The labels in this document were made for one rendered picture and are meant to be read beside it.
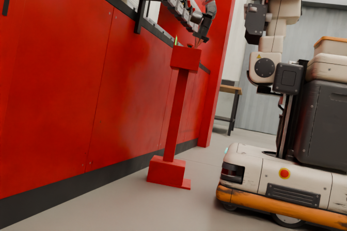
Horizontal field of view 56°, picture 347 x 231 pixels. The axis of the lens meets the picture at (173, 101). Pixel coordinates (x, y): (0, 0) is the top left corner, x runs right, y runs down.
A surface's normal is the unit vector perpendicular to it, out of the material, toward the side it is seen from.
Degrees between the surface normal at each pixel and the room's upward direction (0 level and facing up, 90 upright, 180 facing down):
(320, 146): 90
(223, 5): 90
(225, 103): 90
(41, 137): 90
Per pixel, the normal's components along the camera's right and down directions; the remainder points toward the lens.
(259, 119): -0.04, 0.00
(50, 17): 0.94, 0.17
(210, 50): -0.28, -0.04
